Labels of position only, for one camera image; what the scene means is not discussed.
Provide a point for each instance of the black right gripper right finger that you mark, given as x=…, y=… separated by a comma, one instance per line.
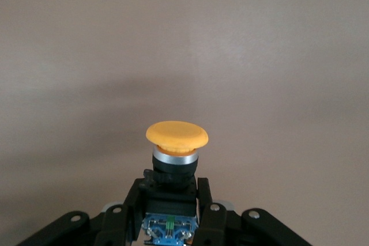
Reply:
x=214, y=223

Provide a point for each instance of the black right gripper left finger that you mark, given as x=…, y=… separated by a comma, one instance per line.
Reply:
x=115, y=226

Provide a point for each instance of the orange mushroom push button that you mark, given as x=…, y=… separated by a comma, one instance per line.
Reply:
x=177, y=138

